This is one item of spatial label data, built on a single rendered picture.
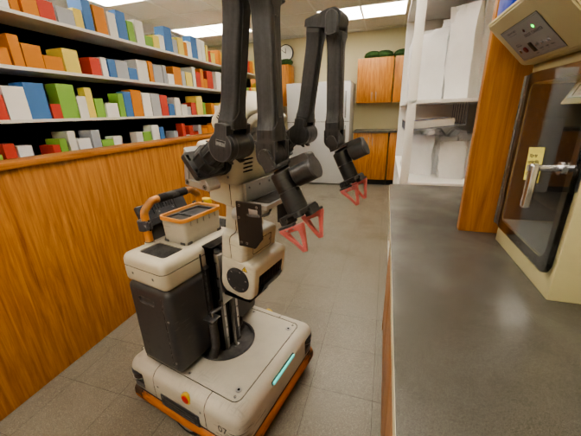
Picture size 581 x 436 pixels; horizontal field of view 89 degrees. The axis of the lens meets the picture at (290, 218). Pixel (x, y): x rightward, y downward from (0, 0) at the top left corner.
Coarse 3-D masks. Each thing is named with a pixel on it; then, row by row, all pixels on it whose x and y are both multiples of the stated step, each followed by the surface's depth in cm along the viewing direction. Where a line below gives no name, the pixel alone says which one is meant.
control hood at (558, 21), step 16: (528, 0) 54; (544, 0) 50; (560, 0) 47; (576, 0) 45; (512, 16) 62; (544, 16) 54; (560, 16) 50; (576, 16) 47; (496, 32) 72; (560, 32) 53; (576, 32) 50; (512, 48) 72; (560, 48) 57; (576, 48) 54; (528, 64) 73
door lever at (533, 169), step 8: (528, 168) 58; (536, 168) 58; (544, 168) 57; (552, 168) 57; (560, 168) 56; (528, 176) 59; (536, 176) 58; (528, 184) 59; (528, 192) 59; (520, 200) 61; (528, 200) 60
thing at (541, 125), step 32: (576, 64) 55; (544, 96) 65; (576, 96) 54; (544, 128) 64; (576, 128) 53; (512, 160) 79; (544, 160) 63; (576, 160) 53; (512, 192) 78; (544, 192) 62; (512, 224) 76; (544, 224) 61; (544, 256) 60
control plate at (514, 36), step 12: (516, 24) 62; (528, 24) 59; (540, 24) 56; (504, 36) 70; (516, 36) 66; (528, 36) 62; (540, 36) 59; (552, 36) 56; (516, 48) 70; (528, 48) 66; (540, 48) 62; (552, 48) 59
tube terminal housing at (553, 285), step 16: (544, 64) 69; (560, 64) 62; (576, 192) 54; (576, 208) 54; (576, 224) 55; (560, 240) 57; (576, 240) 56; (512, 256) 77; (560, 256) 57; (576, 256) 57; (528, 272) 68; (544, 272) 62; (560, 272) 58; (576, 272) 57; (544, 288) 62; (560, 288) 59; (576, 288) 58
